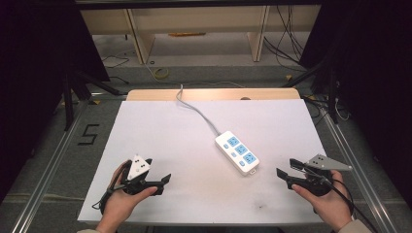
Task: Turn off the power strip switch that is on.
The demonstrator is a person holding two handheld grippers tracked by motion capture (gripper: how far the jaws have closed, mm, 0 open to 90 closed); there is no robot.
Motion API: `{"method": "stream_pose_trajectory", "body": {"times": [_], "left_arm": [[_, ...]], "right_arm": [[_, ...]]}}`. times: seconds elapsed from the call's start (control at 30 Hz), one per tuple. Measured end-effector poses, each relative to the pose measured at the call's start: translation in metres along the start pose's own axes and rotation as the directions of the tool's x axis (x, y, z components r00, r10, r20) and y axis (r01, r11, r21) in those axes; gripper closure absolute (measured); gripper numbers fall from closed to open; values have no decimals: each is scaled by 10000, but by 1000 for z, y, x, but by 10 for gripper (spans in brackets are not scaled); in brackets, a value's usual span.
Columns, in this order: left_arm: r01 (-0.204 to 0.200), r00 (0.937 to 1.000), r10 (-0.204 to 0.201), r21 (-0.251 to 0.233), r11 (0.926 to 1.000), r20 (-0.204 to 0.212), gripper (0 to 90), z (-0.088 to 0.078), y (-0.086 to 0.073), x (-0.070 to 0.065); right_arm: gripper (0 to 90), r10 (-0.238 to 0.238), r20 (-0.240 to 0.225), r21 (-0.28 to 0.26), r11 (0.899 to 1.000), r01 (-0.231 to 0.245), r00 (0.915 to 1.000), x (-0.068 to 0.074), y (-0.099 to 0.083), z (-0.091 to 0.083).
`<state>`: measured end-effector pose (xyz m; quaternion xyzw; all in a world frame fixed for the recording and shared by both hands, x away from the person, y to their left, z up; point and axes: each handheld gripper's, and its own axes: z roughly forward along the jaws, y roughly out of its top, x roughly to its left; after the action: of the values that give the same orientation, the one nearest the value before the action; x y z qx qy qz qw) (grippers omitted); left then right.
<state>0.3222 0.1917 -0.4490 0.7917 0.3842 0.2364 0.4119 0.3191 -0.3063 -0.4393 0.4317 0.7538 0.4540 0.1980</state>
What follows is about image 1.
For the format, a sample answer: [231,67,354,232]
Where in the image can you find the white board table cover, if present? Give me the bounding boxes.
[77,99,328,226]

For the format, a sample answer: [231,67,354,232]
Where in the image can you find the beige wooden desk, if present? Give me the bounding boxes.
[80,4,323,66]

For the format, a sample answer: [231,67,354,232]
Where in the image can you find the thin black floor cable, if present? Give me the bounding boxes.
[100,53,131,85]

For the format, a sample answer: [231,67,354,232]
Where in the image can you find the person's right hand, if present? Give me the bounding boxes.
[291,170,354,232]

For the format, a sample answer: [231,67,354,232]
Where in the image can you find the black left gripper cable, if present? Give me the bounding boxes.
[90,164,130,216]

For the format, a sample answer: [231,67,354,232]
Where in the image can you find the yellow tape roll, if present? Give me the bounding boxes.
[153,66,171,81]

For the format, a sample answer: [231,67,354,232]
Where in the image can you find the orange flat object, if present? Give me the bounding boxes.
[167,31,207,38]

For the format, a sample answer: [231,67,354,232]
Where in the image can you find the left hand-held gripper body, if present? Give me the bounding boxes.
[121,154,164,196]

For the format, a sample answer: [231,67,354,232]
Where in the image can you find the white power strip blue sockets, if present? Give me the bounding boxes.
[214,130,260,177]

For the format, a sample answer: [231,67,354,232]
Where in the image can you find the grey power strip cable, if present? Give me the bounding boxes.
[175,83,223,137]

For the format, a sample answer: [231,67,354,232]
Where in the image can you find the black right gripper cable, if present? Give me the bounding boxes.
[319,176,381,233]

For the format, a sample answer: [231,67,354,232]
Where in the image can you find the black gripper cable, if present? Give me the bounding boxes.
[90,164,130,216]
[319,176,381,233]

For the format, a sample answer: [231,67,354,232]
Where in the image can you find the black floor cable bundle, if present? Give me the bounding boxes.
[262,4,310,70]

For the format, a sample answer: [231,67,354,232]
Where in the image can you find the black curtain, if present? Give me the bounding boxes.
[0,0,112,203]
[298,0,412,198]

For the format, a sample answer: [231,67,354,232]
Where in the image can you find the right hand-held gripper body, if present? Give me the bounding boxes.
[286,153,354,198]

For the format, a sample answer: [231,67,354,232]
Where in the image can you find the black metal stand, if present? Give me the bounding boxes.
[61,69,129,132]
[281,56,340,125]

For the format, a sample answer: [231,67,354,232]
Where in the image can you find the wooden table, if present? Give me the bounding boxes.
[125,87,302,102]

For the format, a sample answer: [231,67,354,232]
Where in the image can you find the person's left hand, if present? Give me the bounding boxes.
[96,159,159,229]

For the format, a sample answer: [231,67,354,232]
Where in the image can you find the aluminium floor rail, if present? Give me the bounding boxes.
[319,105,401,233]
[9,99,90,233]

